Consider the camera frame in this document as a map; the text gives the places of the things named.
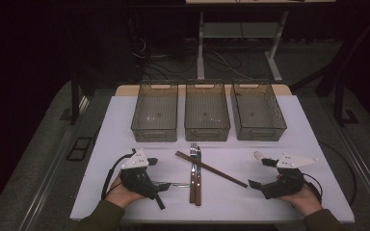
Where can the white metal desk frame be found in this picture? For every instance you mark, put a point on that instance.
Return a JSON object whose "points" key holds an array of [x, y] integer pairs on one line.
{"points": [[237, 30]]}

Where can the metal spoon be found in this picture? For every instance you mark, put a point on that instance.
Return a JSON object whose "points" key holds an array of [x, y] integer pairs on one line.
{"points": [[178, 184]]}

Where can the person's left hand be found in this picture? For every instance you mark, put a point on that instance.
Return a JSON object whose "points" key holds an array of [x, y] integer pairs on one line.
{"points": [[122, 196]]}

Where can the amber translucent spoon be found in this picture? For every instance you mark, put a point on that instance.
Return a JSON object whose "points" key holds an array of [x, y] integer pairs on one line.
{"points": [[258, 156]]}

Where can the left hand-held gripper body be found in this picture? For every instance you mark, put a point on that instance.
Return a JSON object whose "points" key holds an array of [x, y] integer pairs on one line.
{"points": [[135, 179]]}

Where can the black stand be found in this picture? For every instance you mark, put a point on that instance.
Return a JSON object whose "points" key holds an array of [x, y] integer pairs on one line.
{"points": [[339, 106], [74, 102]]}

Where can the smoky clear plastic bin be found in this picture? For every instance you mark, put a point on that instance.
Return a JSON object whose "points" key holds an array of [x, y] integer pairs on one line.
{"points": [[155, 134], [260, 134], [205, 134]]}

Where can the black floor outlet frame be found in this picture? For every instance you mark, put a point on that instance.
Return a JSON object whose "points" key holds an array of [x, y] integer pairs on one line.
{"points": [[77, 155]]}

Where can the white table cover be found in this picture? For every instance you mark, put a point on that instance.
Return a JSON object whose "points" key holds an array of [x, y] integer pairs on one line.
{"points": [[237, 205]]}

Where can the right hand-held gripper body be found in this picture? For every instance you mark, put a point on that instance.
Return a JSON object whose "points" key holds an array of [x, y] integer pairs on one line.
{"points": [[287, 184]]}

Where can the person's right hand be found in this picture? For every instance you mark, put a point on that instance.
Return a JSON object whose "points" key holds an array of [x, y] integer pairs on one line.
{"points": [[306, 200]]}

